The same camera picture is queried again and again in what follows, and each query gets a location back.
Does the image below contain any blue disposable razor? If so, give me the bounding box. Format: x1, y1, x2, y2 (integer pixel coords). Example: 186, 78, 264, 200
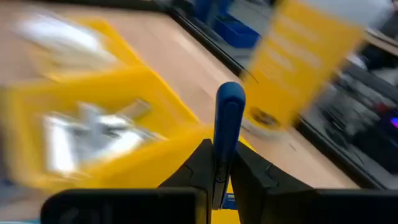
212, 81, 247, 210

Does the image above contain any bare silver nail clipper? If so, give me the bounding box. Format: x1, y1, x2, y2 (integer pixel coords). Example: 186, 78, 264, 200
77, 99, 153, 128

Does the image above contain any clear bag of cotton pads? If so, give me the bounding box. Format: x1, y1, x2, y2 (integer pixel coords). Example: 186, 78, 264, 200
15, 12, 78, 57
62, 27, 119, 72

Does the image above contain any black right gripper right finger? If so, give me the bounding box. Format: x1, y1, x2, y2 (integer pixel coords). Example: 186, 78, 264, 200
230, 141, 398, 224

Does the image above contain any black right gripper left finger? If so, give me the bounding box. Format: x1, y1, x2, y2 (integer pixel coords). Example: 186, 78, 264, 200
40, 138, 215, 224

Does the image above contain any blue storage bin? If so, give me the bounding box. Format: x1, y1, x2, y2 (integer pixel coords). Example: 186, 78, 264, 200
213, 14, 261, 49

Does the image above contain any white yellow wipes canister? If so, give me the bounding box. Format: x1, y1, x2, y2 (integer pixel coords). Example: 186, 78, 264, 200
241, 0, 397, 139

